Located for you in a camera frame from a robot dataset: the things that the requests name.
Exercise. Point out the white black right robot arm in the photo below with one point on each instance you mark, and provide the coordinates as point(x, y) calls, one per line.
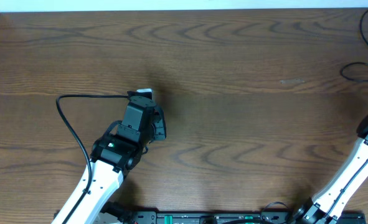
point(327, 205)

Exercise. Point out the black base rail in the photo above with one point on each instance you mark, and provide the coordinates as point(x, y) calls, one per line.
point(189, 218)

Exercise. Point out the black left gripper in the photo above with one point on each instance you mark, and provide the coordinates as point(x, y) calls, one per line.
point(160, 123)

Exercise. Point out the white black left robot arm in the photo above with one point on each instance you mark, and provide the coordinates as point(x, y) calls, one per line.
point(113, 156)

